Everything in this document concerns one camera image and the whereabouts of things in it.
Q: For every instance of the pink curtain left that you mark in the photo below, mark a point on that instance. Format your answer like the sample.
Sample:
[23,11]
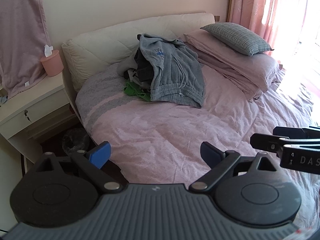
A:
[262,17]

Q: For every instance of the pink duvet cover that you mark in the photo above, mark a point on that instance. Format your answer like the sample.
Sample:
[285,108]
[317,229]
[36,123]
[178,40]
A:
[159,142]

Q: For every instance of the black jacket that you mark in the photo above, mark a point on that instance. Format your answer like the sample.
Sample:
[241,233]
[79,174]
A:
[141,73]

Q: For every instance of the grey checked pillow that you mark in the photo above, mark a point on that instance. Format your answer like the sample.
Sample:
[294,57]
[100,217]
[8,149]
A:
[238,38]

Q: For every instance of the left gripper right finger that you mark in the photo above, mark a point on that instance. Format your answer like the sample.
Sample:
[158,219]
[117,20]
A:
[221,165]

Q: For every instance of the cream padded headboard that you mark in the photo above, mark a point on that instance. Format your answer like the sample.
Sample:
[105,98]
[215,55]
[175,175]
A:
[89,53]

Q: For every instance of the light grey garment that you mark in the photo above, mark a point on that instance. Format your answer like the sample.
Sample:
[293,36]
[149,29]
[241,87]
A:
[126,64]

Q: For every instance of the folded pink sheet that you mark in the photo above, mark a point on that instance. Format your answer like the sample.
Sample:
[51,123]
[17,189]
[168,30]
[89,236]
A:
[250,90]

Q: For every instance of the green knitted garment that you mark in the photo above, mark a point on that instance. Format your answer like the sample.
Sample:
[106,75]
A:
[133,89]

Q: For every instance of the white nightstand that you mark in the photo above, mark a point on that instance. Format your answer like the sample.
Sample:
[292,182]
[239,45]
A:
[38,113]

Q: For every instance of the grey sweatpants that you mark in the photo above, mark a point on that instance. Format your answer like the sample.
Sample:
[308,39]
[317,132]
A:
[178,74]

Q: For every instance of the pink tissue box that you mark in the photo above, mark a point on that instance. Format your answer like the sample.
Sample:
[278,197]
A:
[51,61]

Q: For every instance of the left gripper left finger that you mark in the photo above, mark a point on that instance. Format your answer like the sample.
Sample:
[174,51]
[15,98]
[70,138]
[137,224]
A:
[90,164]

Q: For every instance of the pink pillow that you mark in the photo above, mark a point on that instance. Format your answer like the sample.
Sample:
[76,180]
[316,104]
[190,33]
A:
[259,68]

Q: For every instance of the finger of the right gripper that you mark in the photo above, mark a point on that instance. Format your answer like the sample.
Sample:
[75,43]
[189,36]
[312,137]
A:
[274,143]
[297,133]

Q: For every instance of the pink towel cover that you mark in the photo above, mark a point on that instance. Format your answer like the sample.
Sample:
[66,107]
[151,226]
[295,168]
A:
[23,37]

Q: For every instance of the wall socket plate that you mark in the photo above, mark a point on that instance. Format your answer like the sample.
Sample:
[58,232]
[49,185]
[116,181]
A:
[217,18]

